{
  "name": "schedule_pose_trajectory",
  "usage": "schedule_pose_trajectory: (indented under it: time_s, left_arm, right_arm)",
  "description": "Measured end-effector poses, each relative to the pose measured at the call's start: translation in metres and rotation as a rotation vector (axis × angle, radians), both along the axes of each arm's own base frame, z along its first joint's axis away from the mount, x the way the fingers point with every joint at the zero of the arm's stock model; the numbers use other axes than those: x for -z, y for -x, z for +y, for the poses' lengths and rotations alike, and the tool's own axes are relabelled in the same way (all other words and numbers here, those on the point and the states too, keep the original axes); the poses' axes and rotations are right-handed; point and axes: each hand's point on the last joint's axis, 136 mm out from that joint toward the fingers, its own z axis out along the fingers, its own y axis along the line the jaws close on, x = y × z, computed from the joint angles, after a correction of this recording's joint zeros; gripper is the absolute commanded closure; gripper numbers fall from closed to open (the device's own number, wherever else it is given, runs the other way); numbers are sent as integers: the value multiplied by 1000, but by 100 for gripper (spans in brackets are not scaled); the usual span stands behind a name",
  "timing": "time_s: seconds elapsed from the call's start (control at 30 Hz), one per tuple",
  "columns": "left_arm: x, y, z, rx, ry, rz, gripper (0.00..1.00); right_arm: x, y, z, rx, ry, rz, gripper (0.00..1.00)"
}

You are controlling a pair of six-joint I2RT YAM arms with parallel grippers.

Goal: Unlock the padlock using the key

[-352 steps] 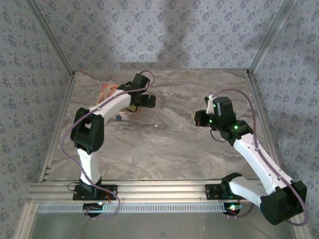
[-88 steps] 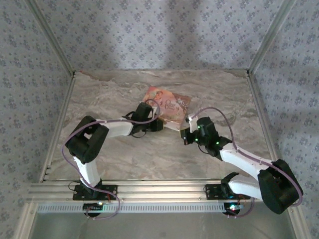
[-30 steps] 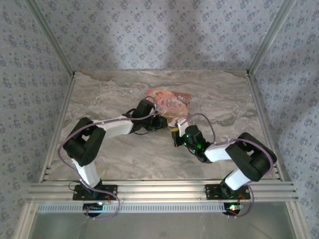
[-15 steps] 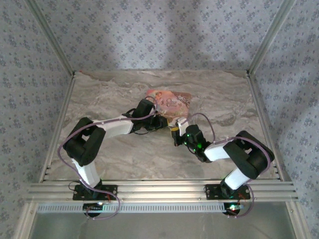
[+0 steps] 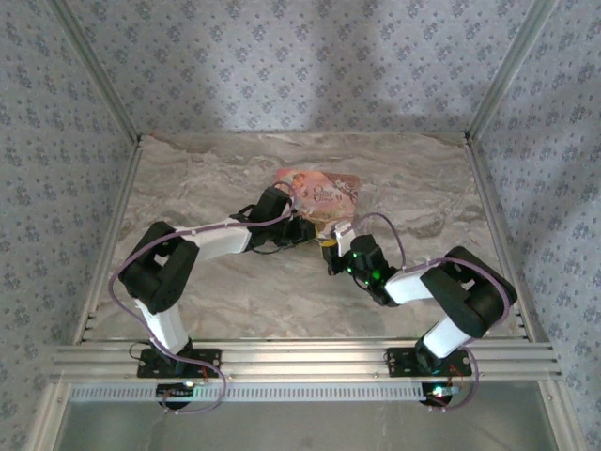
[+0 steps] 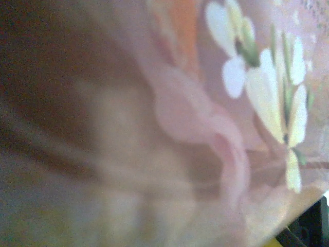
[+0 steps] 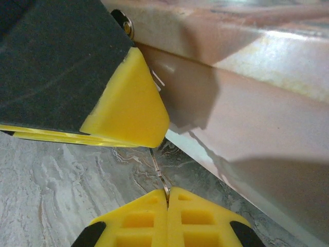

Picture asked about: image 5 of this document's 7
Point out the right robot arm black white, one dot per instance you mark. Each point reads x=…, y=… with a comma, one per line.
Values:
x=465, y=300

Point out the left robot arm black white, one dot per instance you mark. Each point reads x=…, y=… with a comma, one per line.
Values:
x=159, y=286

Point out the pink snack bag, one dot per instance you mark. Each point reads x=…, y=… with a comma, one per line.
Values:
x=328, y=190

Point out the grey metal sheet panel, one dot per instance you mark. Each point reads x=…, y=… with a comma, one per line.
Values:
x=300, y=427

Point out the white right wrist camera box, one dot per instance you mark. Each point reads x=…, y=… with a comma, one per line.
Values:
x=342, y=231

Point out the aluminium mounting rail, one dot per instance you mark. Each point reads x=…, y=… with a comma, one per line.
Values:
x=300, y=359

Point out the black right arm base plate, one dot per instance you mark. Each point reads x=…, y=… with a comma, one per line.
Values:
x=399, y=362

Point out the aluminium table side rail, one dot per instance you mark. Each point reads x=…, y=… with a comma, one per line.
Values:
x=110, y=239
x=504, y=239

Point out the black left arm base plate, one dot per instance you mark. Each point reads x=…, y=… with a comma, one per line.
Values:
x=206, y=362

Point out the aluminium frame corner post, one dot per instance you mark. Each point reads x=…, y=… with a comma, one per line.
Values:
x=512, y=70
x=94, y=70

